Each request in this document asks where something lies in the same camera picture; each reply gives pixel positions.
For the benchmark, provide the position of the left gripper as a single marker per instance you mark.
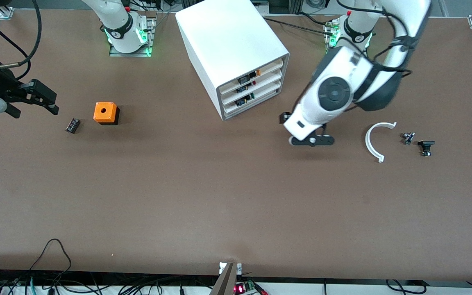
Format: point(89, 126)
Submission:
point(283, 118)

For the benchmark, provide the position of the white plastic divided tray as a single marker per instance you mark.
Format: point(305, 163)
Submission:
point(269, 93)

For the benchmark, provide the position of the green push button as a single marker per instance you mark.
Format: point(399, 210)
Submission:
point(244, 100)

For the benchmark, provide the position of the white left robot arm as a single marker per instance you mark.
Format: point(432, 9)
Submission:
point(334, 92)

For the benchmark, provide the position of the red push button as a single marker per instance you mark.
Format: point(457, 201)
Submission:
point(245, 87)

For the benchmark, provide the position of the orange push button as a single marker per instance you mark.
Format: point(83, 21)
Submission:
point(244, 78)

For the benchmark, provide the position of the small black contact block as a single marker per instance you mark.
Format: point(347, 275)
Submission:
point(72, 125)

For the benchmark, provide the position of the orange box with hole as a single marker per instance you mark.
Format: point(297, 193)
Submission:
point(105, 110)

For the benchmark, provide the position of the white curved plastic arc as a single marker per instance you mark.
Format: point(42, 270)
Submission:
point(367, 141)

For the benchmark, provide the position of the small silver black component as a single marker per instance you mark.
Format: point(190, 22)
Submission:
point(407, 138)

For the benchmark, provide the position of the circuit board with red LED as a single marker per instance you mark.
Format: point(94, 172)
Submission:
point(240, 289)

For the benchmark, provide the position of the aluminium left arm base plate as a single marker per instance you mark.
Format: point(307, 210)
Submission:
point(327, 48)

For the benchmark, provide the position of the aluminium right arm base plate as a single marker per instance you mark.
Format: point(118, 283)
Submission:
point(129, 54)

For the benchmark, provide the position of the small black switch part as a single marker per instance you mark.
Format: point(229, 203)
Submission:
point(426, 144)

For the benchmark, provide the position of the white metal bracket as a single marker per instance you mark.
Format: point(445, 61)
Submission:
point(239, 268)

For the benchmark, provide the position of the grey metal support post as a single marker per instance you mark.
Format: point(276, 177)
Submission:
point(224, 284)

